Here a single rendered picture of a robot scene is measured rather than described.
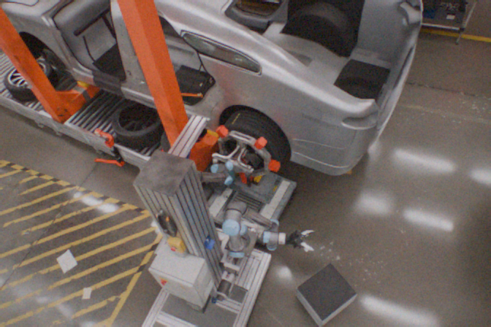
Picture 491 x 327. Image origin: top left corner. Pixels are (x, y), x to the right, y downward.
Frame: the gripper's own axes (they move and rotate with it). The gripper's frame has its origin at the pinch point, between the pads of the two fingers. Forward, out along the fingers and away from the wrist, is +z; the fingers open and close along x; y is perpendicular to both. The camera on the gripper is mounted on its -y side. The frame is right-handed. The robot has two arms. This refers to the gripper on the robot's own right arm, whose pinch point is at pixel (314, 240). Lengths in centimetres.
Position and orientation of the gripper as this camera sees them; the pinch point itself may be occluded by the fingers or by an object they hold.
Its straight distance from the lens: 261.2
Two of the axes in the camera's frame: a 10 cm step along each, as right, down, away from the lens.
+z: 9.9, 0.7, -1.3
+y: 0.5, 7.0, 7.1
